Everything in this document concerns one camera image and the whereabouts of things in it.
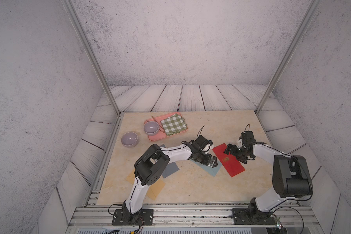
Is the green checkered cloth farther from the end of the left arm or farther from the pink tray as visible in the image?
the end of the left arm

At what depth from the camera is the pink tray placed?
1064mm

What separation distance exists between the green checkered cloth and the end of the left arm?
1.00 feet

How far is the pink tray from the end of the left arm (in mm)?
309

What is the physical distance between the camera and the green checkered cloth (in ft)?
3.61

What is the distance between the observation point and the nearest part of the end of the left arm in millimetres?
752
